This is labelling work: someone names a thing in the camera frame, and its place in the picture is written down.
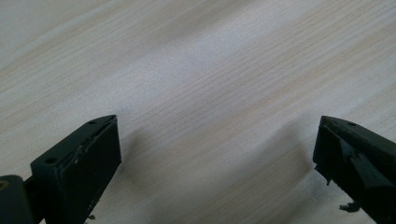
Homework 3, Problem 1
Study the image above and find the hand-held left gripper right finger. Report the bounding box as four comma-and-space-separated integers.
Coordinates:
312, 115, 396, 224

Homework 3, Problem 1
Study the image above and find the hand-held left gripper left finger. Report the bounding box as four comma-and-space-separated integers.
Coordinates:
30, 114, 122, 224

